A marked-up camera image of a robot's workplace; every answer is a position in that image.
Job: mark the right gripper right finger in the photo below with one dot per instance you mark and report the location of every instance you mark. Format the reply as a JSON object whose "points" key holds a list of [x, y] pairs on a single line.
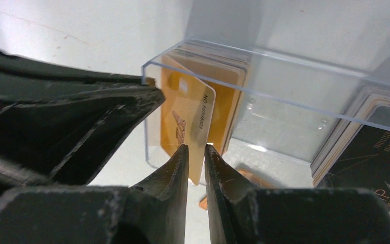
{"points": [[282, 215]]}

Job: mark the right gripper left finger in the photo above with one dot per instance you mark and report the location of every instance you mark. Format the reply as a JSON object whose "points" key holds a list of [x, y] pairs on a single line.
{"points": [[151, 211]]}

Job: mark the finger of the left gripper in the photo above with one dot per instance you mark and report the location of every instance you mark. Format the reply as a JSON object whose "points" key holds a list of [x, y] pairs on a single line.
{"points": [[61, 125]]}

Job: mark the clear plastic card tray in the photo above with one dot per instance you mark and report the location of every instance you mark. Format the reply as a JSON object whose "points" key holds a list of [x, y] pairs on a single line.
{"points": [[267, 101]]}

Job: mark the orange leather card holder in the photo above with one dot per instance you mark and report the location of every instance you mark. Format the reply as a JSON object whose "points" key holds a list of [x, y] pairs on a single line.
{"points": [[246, 177]]}

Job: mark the black credit card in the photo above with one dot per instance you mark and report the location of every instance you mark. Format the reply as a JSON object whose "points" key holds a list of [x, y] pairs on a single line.
{"points": [[358, 154]]}

